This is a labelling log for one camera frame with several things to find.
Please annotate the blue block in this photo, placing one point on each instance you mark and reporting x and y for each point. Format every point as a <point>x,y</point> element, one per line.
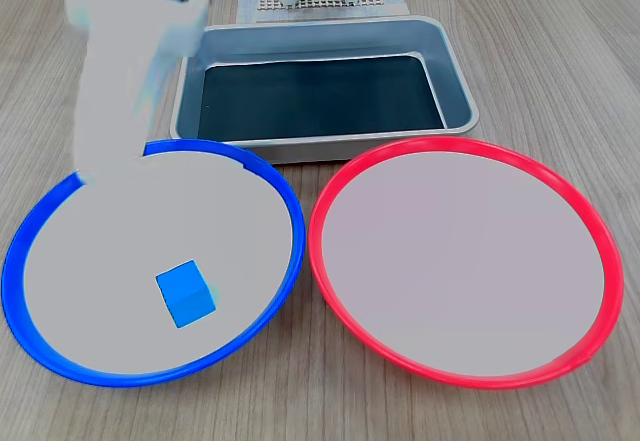
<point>185,293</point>

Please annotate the black mat tray liner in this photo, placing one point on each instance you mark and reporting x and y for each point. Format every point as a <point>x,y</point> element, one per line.
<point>320,96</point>

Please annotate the white dish blue rim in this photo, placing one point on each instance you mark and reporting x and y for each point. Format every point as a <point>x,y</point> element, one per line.
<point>125,261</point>

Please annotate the white dish red rim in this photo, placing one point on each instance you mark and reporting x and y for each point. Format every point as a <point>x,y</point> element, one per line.
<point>465,261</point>

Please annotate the silver metal tray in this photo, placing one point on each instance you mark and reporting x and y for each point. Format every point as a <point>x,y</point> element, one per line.
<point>450,76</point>

